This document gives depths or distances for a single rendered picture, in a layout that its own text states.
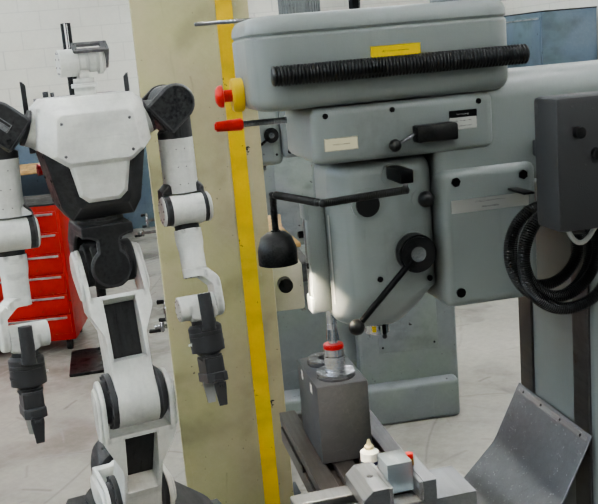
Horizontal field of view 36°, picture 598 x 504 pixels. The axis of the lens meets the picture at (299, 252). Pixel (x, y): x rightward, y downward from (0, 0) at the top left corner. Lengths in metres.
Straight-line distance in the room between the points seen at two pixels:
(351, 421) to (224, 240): 1.48
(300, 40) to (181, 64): 1.85
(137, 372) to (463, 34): 1.19
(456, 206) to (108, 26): 9.16
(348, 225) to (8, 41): 9.21
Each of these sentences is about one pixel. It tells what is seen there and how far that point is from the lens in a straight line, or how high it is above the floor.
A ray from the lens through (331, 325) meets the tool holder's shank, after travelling 2.11.
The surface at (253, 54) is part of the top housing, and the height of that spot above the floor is 1.83.
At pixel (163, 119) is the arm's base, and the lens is 2.37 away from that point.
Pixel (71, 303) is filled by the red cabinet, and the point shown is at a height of 0.33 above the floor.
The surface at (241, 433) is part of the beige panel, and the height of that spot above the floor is 0.38.
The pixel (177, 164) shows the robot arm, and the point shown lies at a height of 1.57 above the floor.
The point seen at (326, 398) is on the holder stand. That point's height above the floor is 1.06.
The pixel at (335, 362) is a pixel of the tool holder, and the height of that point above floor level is 1.13.
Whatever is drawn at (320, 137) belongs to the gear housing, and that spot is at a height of 1.68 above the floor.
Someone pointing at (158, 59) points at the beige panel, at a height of 1.84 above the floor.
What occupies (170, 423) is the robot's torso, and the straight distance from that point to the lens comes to 2.42.
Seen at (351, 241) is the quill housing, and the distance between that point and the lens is 1.67.
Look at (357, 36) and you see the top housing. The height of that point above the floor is 1.84.
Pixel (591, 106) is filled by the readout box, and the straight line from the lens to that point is 1.49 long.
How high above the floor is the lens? 1.83
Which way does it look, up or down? 12 degrees down
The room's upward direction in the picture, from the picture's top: 5 degrees counter-clockwise
